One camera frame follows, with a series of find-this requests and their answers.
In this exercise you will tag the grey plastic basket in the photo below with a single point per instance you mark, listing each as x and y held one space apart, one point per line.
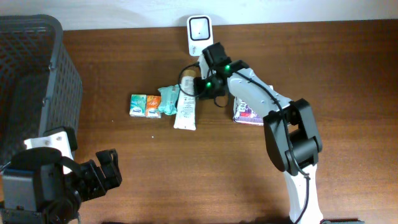
41 89

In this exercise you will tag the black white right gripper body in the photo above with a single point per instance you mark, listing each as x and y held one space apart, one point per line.
201 86

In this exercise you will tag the white cream tube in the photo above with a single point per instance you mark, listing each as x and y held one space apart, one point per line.
186 104

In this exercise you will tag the orange small tissue pack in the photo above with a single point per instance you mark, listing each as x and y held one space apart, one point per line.
152 107

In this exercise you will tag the green wipes pack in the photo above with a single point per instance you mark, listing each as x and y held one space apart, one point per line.
169 97

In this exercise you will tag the red purple tissue pack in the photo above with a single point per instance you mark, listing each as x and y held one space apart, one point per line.
243 114

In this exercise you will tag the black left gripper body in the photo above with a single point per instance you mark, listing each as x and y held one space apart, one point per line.
101 173

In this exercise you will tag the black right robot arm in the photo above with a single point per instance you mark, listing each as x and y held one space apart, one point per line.
292 139

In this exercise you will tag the teal small tissue pack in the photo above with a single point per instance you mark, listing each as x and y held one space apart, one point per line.
138 105

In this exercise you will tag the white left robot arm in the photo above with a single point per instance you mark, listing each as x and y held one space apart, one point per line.
43 184

